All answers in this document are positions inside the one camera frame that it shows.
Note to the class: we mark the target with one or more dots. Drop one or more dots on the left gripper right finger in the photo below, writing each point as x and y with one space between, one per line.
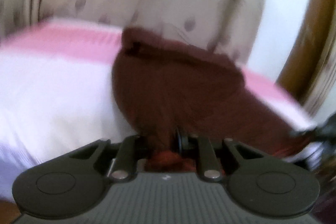
200 150

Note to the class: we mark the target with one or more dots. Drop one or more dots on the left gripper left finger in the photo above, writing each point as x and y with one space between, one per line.
131 150

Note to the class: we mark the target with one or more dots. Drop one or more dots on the dark red knitted garment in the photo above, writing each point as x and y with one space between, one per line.
162 86

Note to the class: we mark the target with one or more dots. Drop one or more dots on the pink checked bed sheet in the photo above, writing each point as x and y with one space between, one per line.
57 95

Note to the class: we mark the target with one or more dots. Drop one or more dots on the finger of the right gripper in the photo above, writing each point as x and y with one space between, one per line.
323 132

